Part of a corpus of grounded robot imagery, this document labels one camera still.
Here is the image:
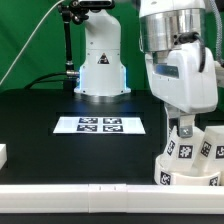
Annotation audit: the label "white front fence bar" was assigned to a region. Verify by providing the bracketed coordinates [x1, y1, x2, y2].
[0, 184, 224, 214]

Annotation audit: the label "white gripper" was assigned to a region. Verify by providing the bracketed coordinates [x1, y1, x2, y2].
[145, 42, 218, 138]

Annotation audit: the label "black cables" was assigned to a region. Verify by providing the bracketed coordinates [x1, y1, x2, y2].
[23, 71, 80, 90]

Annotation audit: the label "paper sheet with markers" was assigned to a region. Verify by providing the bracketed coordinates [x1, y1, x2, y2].
[54, 116, 145, 134]

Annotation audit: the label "round white stool seat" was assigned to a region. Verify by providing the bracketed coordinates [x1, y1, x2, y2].
[154, 156, 221, 186]

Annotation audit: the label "white fence bar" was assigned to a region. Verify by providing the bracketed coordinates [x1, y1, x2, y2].
[0, 144, 7, 170]
[0, 184, 224, 214]

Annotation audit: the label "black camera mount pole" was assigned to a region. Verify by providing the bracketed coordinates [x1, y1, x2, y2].
[58, 0, 115, 88]

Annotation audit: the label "white cable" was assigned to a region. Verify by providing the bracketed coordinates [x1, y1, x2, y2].
[0, 0, 66, 87]

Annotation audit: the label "white left fence bar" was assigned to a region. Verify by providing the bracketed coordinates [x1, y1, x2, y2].
[0, 144, 7, 170]

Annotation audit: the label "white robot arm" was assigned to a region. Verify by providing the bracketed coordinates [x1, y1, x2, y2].
[77, 0, 218, 138]

